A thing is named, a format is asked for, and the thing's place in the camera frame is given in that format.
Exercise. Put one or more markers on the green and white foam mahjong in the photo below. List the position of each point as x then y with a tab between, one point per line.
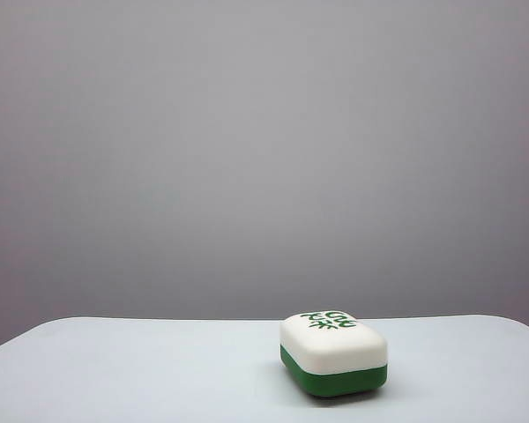
330	352

